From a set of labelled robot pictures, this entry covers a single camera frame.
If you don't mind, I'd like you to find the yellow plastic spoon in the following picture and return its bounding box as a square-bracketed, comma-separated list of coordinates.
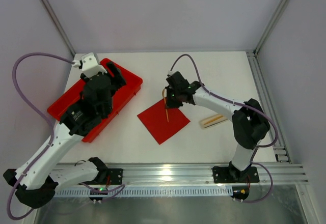
[161, 88, 169, 122]

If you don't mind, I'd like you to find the yellow plastic fork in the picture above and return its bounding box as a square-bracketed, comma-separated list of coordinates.
[202, 115, 227, 128]

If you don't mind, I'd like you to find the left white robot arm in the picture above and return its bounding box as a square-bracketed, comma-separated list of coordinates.
[3, 61, 127, 209]

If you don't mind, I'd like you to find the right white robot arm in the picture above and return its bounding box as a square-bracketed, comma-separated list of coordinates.
[166, 71, 270, 182]

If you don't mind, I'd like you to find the red paper napkin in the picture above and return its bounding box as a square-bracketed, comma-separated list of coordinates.
[137, 99, 190, 145]

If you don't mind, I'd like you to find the red plastic tray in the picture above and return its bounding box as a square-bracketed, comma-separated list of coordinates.
[47, 63, 143, 143]

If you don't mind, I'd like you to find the cream utensil case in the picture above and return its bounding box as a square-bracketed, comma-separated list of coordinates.
[199, 114, 228, 129]

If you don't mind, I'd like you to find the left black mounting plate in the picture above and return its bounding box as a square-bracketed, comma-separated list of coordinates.
[105, 168, 123, 185]

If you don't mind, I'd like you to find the black mounting plate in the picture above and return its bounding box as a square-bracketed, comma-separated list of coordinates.
[212, 165, 260, 183]
[105, 168, 123, 185]

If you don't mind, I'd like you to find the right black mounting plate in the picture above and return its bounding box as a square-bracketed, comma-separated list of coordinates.
[212, 165, 260, 183]

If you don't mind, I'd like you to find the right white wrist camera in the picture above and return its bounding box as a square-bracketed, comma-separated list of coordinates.
[167, 70, 174, 76]

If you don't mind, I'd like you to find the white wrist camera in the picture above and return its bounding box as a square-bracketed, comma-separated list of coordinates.
[72, 52, 107, 78]
[167, 70, 174, 76]

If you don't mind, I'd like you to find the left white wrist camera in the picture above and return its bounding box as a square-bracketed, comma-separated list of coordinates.
[72, 52, 107, 78]

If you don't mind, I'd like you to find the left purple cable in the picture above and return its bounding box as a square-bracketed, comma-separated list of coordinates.
[7, 52, 77, 221]

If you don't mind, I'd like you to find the slotted white cable duct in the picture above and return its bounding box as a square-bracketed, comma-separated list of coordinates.
[55, 185, 233, 198]

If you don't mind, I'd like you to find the right aluminium side rail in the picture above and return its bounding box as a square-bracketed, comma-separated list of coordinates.
[246, 50, 292, 164]

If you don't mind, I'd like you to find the left aluminium frame post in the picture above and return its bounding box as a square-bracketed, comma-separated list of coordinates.
[40, 0, 76, 56]

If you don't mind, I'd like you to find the aluminium frame post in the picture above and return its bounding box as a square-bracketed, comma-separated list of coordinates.
[253, 0, 290, 55]
[40, 0, 76, 56]

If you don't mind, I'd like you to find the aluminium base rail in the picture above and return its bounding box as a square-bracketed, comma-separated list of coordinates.
[107, 162, 309, 187]

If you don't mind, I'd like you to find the right aluminium frame post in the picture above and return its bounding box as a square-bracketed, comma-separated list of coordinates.
[253, 0, 290, 55]

